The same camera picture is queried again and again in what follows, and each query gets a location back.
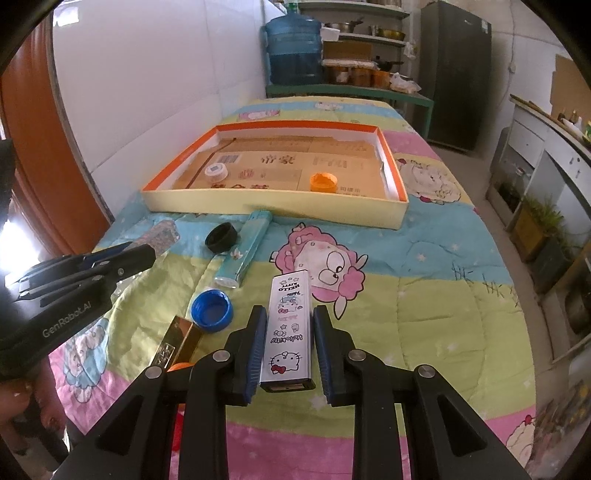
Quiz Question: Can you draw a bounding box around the brown cardboard carton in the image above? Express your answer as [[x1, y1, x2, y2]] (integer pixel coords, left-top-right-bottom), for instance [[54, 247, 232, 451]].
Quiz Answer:
[[323, 41, 374, 61]]

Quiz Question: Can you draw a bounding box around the teal floral tube box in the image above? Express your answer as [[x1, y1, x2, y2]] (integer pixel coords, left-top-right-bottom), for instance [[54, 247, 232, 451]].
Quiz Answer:
[[213, 209, 271, 289]]

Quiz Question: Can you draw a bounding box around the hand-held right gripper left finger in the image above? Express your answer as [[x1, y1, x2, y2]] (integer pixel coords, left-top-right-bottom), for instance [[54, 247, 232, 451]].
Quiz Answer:
[[53, 305, 269, 480]]

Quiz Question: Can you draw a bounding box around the white plastic bag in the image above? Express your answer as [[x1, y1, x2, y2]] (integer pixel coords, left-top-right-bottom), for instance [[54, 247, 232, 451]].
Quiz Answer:
[[390, 73, 423, 93]]

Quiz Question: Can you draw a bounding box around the plain orange bottle cap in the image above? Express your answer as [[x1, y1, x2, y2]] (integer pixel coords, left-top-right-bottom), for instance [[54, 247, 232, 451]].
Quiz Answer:
[[309, 172, 339, 193]]

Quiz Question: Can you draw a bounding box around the black bottle cap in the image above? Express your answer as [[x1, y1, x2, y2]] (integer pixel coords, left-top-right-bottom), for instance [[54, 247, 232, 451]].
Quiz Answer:
[[204, 223, 239, 253]]

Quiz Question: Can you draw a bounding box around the blue water jug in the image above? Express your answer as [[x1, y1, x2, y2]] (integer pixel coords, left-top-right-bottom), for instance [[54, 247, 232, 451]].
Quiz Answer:
[[263, 14, 324, 86]]

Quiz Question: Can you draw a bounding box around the potted green plant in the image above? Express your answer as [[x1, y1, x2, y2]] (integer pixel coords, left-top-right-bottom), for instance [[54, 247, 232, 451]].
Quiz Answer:
[[512, 196, 570, 265]]

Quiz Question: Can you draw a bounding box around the printed cartoon blanket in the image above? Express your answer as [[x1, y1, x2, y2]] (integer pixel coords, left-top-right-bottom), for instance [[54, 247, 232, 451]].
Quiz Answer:
[[46, 96, 539, 480]]

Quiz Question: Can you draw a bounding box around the orange-rimmed shallow cardboard box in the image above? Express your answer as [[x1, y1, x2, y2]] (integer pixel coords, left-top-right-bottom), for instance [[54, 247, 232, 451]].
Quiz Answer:
[[140, 122, 411, 232]]

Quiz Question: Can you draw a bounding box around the white cabinet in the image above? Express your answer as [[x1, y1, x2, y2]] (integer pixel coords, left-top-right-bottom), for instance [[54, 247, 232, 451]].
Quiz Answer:
[[489, 95, 591, 296]]

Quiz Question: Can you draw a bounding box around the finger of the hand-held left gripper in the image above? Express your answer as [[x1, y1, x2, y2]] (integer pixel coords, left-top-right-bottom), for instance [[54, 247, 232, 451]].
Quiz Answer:
[[4, 241, 137, 289], [9, 244, 156, 310]]

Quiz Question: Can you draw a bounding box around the clear floral cosmetic box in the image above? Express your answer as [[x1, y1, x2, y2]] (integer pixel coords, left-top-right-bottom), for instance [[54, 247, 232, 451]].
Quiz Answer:
[[143, 220, 179, 259]]

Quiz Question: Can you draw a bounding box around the blue bottle cap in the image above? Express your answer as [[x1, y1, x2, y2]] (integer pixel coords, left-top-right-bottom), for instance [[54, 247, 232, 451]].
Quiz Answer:
[[191, 290, 233, 330]]

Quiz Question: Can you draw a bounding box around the shiny gold box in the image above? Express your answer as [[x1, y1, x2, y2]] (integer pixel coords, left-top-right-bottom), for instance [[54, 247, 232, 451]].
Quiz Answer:
[[150, 315, 202, 367]]

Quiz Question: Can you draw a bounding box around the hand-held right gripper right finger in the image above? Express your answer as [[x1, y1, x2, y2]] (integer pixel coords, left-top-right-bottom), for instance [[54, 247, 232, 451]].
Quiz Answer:
[[313, 305, 536, 480]]

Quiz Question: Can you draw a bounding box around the brown wooden door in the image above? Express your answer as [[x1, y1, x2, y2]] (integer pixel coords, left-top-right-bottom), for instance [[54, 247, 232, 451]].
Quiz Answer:
[[0, 25, 114, 259]]

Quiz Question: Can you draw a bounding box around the white bottle cap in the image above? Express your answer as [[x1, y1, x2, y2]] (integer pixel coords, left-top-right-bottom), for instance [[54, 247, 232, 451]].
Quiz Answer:
[[203, 162, 230, 184]]

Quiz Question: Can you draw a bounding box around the white cartoon tin case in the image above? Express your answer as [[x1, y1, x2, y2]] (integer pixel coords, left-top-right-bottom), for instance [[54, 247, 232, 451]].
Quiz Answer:
[[259, 271, 315, 394]]

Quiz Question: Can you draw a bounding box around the dark grey refrigerator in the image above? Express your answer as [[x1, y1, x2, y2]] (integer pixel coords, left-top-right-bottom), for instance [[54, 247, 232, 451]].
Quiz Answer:
[[420, 0, 492, 152]]

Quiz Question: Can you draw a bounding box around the wall shelf unit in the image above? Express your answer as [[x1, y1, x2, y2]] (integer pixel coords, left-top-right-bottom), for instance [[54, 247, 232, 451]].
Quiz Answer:
[[298, 0, 411, 47]]

